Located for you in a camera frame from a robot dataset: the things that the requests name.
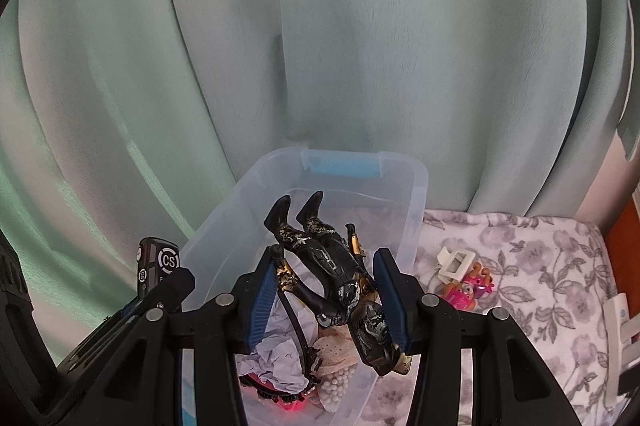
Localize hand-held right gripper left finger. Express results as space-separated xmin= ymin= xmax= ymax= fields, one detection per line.
xmin=82 ymin=246 xmax=281 ymax=426

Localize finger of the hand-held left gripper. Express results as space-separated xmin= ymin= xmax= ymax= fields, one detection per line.
xmin=125 ymin=266 xmax=196 ymax=322

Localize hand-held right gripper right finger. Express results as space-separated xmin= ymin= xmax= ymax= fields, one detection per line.
xmin=372 ymin=247 xmax=583 ymax=426

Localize black beaded headband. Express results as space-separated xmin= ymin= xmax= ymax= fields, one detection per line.
xmin=239 ymin=291 xmax=321 ymax=412

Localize black and gold action figure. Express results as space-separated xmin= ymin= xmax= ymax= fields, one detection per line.
xmin=264 ymin=191 xmax=413 ymax=377

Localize cream lace cloth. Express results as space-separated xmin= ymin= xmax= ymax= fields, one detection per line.
xmin=310 ymin=331 xmax=360 ymax=413

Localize clear plastic container blue latches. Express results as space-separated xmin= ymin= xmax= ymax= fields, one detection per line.
xmin=179 ymin=146 xmax=430 ymax=426

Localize pink hair roller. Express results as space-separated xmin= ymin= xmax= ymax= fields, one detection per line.
xmin=240 ymin=373 xmax=306 ymax=413

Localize white plastic clip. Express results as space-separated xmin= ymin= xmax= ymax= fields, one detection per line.
xmin=434 ymin=246 xmax=476 ymax=285

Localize pink toy figure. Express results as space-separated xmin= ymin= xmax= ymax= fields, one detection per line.
xmin=442 ymin=263 xmax=497 ymax=313

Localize floral printed blanket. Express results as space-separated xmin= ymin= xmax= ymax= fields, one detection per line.
xmin=350 ymin=208 xmax=631 ymax=426

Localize white power strip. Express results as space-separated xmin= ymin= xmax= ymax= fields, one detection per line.
xmin=602 ymin=292 xmax=632 ymax=407

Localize black power adapter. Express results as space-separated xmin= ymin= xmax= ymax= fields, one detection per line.
xmin=617 ymin=368 xmax=638 ymax=399

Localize pale green curtain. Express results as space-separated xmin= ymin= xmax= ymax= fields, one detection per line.
xmin=0 ymin=0 xmax=640 ymax=367

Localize brown wooden bed frame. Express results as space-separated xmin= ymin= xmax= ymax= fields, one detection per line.
xmin=600 ymin=186 xmax=640 ymax=302

